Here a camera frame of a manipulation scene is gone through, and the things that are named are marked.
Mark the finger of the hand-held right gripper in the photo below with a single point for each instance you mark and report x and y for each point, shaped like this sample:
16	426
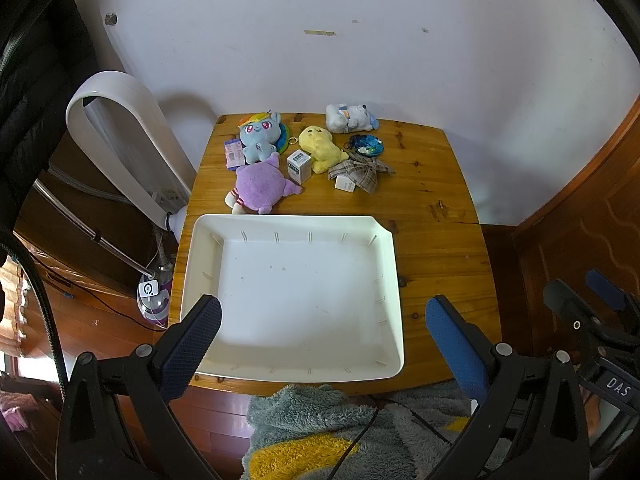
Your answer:
570	310
606	287

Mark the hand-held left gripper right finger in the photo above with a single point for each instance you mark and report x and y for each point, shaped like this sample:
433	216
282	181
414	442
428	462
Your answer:
457	350

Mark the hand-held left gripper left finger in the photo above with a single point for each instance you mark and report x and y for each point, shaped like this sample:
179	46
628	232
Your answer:
192	345

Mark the white plastic tray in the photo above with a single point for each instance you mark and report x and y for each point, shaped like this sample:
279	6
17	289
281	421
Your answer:
300	295

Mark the purple plush toy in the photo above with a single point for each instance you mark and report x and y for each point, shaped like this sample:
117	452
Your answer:
262	187

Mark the plaid fabric bow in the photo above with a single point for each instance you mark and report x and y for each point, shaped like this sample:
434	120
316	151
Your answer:
362	172

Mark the small white carton box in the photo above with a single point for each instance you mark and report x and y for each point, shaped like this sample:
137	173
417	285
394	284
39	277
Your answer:
299	166

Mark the blue pony plush toy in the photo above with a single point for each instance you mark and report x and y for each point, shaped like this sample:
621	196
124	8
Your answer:
257	135

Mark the yellow plush toy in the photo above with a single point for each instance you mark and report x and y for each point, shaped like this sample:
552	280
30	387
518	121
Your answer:
322	147

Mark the purple garment steamer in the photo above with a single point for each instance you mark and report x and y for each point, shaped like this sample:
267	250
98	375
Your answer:
152	297

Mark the grey and yellow fluffy garment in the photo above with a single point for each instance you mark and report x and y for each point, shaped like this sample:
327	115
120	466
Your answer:
310	425

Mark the brown wooden furniture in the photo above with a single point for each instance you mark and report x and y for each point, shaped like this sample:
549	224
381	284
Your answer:
105	205

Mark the pink cloth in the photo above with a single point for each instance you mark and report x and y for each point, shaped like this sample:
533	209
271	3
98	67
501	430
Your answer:
12	410

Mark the pink packet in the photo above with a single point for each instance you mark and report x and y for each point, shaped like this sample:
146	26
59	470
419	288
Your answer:
233	155

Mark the white bladeless fan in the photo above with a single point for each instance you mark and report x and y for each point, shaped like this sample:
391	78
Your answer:
150	130

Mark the white and blue plush dog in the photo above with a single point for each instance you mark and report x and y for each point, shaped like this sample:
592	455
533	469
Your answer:
347	117

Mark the black puffer jacket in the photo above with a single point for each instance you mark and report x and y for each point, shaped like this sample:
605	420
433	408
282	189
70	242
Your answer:
35	90

